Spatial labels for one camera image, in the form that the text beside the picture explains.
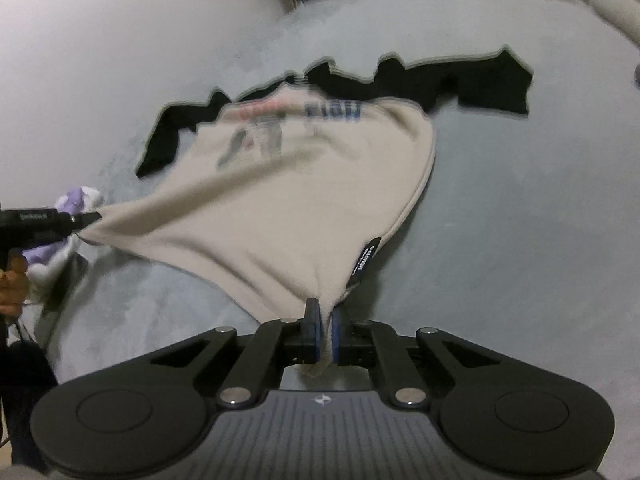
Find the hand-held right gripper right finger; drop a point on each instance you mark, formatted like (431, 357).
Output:
(336, 335)

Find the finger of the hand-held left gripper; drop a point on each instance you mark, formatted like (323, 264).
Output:
(85, 221)

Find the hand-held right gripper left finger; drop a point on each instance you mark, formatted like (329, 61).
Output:
(312, 332)

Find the beige sweatshirt with black sleeves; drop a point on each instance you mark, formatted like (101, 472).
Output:
(280, 210)

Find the person's left hand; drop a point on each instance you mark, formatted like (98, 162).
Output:
(12, 290)

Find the purple and white cloth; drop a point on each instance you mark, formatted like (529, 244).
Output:
(70, 200)

